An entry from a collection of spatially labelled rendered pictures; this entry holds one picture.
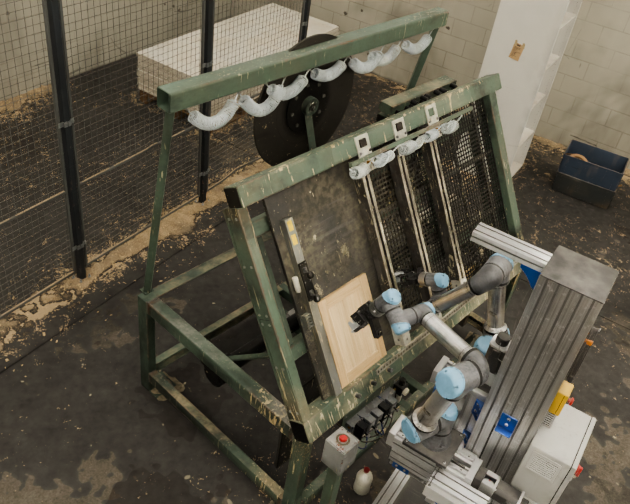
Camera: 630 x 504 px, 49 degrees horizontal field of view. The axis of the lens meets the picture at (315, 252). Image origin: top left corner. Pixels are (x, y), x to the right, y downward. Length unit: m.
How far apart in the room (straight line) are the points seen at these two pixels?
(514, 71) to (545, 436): 4.34
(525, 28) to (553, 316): 4.33
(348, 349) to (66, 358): 2.12
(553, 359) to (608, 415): 2.44
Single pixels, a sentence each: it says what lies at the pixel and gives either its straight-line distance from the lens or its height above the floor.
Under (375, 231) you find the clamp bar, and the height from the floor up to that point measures 1.50.
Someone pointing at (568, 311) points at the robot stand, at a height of 1.93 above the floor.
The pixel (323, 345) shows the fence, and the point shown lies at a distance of 3.44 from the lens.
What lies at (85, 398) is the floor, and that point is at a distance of 4.70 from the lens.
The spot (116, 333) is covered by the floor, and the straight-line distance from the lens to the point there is 5.07.
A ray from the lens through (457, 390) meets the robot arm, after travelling 2.74.
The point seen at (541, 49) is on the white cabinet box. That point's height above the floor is 1.45.
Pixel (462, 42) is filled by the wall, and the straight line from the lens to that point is 8.61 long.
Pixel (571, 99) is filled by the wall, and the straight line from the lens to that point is 8.38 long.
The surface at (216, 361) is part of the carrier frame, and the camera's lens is 3.79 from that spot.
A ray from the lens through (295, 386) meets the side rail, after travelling 3.34.
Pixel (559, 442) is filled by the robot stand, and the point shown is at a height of 1.23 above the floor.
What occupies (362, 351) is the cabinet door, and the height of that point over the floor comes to 0.98.
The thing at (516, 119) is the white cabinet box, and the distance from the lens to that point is 7.07.
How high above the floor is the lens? 3.59
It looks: 38 degrees down
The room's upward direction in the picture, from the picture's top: 9 degrees clockwise
